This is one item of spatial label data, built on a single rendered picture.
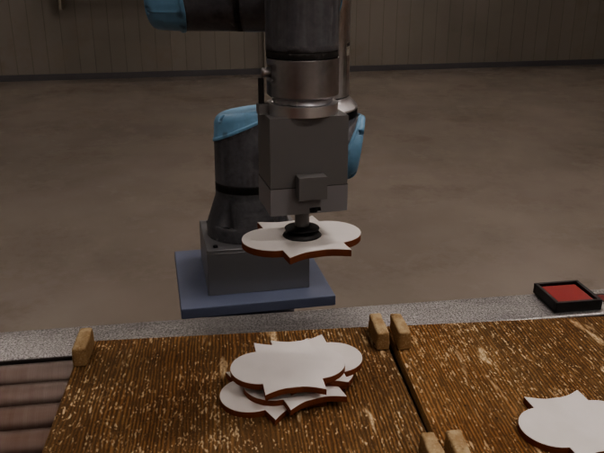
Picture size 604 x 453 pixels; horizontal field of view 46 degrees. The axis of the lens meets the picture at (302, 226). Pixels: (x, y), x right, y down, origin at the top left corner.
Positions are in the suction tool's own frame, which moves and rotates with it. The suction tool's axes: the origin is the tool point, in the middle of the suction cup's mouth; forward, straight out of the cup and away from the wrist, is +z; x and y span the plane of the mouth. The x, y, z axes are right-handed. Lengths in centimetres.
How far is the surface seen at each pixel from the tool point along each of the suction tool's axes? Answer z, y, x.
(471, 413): 18.3, 17.3, -10.2
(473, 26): 49, 497, 912
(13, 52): 73, -143, 942
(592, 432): 17.5, 27.5, -17.9
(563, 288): 19, 48, 18
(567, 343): 18.3, 37.2, 1.0
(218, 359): 18.3, -8.8, 8.8
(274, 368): 15.0, -3.5, -0.8
